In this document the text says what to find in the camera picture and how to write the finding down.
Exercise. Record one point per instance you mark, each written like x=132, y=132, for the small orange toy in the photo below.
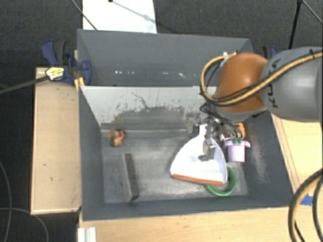
x=241, y=129

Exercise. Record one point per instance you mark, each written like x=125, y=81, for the lilac cup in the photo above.
x=236, y=152

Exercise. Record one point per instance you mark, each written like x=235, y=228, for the grey metal bin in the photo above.
x=151, y=175

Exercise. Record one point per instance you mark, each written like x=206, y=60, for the red and yellow toy animal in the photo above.
x=116, y=137

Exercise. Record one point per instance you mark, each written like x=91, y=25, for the pale wood board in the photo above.
x=56, y=145

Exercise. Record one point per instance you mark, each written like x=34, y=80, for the white dustpan with orange edge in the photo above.
x=191, y=162

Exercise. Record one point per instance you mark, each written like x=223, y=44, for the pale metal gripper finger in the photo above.
x=212, y=152
x=207, y=143

